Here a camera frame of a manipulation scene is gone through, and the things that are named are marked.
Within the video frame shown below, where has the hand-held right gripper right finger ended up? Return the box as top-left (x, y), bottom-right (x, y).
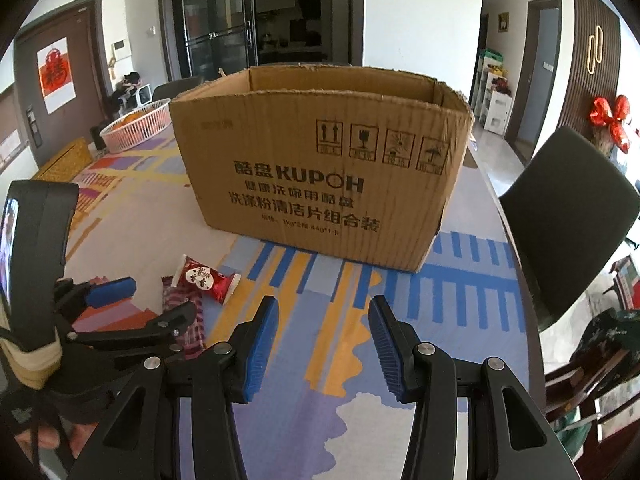
top-left (369, 295), bottom-right (576, 480)

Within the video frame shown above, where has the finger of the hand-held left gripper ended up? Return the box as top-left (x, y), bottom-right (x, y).
top-left (67, 301), bottom-right (197, 361)
top-left (52, 276), bottom-right (137, 332)

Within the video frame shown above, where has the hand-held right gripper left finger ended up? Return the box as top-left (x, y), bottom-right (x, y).
top-left (67, 296), bottom-right (279, 480)

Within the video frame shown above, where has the maroon striped wafer packet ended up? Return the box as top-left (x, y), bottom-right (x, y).
top-left (161, 274), bottom-right (207, 360)

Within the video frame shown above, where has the red candy packet white circle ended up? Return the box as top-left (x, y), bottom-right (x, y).
top-left (171, 255), bottom-right (242, 305)

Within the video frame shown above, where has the brown cardboard box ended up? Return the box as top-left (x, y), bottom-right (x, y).
top-left (169, 62), bottom-right (475, 275)

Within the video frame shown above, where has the person's left hand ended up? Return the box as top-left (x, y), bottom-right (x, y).
top-left (15, 420), bottom-right (97, 462)

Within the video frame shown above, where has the colourful printed tablecloth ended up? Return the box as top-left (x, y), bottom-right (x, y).
top-left (30, 125), bottom-right (551, 480)

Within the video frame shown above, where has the yellow woven mat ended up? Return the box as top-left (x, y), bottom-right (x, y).
top-left (32, 137), bottom-right (95, 183)

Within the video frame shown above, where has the cream wrap band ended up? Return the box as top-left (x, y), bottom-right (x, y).
top-left (10, 332), bottom-right (63, 391)

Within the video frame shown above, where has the white plastic basket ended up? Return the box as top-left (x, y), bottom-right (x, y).
top-left (99, 97), bottom-right (172, 153)

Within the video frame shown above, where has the red and white door poster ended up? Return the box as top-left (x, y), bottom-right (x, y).
top-left (36, 36), bottom-right (77, 115)

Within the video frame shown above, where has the brown door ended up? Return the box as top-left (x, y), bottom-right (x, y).
top-left (15, 0), bottom-right (108, 168)

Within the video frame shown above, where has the brown wooden chair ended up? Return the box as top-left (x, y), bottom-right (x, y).
top-left (542, 345), bottom-right (640, 461)

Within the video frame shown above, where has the dark grey chair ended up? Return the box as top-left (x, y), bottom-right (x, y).
top-left (499, 126), bottom-right (640, 333)
top-left (151, 76), bottom-right (206, 103)

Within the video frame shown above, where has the dark green patterned cloth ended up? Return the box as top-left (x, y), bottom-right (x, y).
top-left (567, 307), bottom-right (640, 396)

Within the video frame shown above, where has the white toy shelf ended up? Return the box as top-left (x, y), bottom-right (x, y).
top-left (472, 47), bottom-right (513, 136)

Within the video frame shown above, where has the black framed glass door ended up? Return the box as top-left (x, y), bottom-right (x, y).
top-left (160, 0), bottom-right (363, 83)

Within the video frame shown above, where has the grey door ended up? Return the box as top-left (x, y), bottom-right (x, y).
top-left (505, 0), bottom-right (563, 156)

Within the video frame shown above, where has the red bow decoration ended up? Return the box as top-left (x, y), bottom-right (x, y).
top-left (589, 95), bottom-right (633, 153)

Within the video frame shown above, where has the door handle lock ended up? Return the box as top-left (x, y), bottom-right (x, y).
top-left (27, 105), bottom-right (43, 148)

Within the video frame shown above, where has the gold wall ornament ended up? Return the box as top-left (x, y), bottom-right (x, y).
top-left (586, 22), bottom-right (605, 73)

